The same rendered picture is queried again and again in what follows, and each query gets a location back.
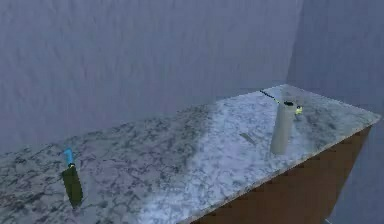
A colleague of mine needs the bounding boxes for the small grey flat utensil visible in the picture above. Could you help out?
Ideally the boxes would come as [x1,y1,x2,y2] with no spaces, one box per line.
[239,132,258,147]

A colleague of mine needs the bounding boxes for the marble top brown counter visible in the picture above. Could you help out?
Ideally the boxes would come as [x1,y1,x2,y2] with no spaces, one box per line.
[0,83,382,224]

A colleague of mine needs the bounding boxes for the tall grey cylinder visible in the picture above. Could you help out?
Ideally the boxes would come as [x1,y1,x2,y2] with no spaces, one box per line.
[269,100,297,156]

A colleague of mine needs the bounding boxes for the black yellow-green thin utensil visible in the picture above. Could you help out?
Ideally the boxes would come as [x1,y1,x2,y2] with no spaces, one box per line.
[259,89,304,116]

